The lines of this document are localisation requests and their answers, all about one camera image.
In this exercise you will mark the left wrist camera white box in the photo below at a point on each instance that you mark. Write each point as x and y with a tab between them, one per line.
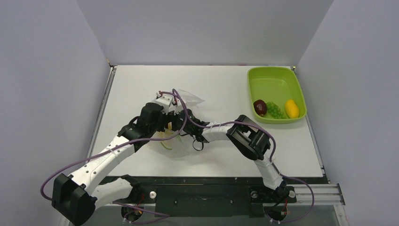
165	101

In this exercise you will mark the green fake grapes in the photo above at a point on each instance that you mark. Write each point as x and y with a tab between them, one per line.
275	111

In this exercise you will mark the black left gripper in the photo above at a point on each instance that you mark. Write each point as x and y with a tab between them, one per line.
164	117

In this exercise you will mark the red fake fruit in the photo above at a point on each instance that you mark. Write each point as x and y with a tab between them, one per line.
260	107

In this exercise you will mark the aluminium table rail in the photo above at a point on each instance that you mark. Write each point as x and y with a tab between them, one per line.
107	90

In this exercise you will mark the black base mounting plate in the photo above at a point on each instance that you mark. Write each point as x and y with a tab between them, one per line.
208	196

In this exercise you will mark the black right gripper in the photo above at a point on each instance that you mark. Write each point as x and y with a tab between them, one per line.
193	131

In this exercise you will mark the clear plastic bag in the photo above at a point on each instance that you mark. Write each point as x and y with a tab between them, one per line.
179	146

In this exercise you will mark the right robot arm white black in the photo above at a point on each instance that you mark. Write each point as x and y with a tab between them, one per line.
245	134

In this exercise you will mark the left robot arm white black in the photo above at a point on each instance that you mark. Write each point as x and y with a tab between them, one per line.
77	196

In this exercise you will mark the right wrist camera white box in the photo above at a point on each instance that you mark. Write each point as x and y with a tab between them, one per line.
179	106

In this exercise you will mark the green plastic tray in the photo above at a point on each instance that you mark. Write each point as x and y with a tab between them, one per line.
277	85

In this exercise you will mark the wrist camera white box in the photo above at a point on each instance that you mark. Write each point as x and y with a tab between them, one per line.
165	101
179	106

